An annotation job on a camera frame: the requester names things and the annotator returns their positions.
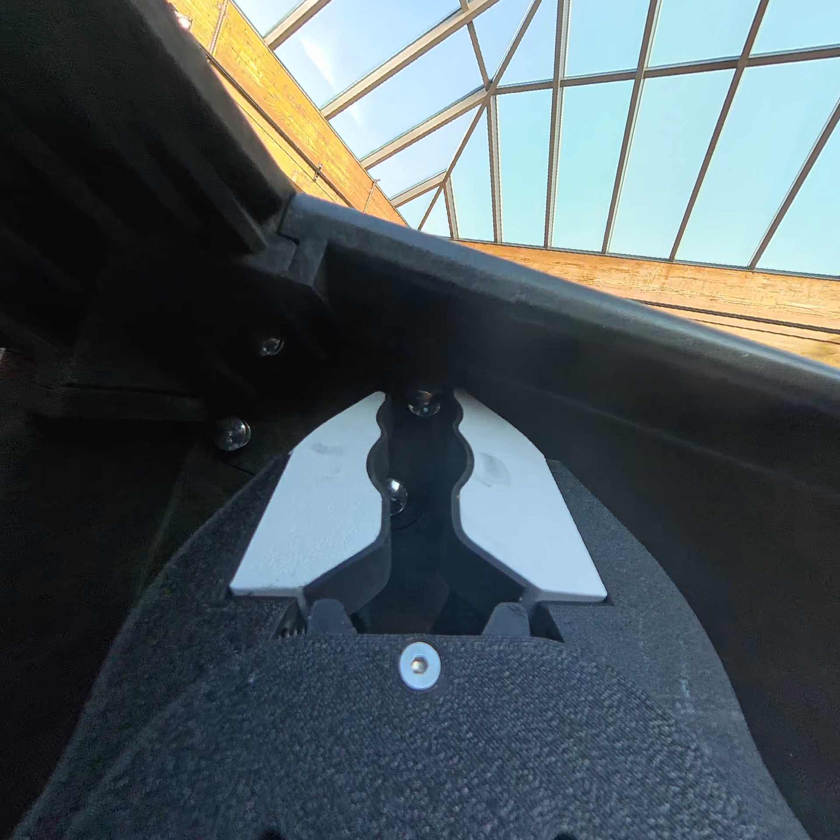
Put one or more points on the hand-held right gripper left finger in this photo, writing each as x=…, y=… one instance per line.
x=315, y=518

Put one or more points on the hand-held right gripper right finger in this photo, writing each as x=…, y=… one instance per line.
x=518, y=518

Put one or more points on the round head silver bolt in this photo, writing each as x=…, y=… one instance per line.
x=396, y=495
x=423, y=401
x=231, y=433
x=270, y=346

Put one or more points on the black metal chair bracket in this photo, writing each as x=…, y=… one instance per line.
x=328, y=394

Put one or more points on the black panel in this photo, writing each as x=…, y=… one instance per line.
x=656, y=426

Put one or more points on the black ribbed plastic chair back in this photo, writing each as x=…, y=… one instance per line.
x=131, y=131

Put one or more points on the glass skylight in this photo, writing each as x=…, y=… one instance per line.
x=590, y=164

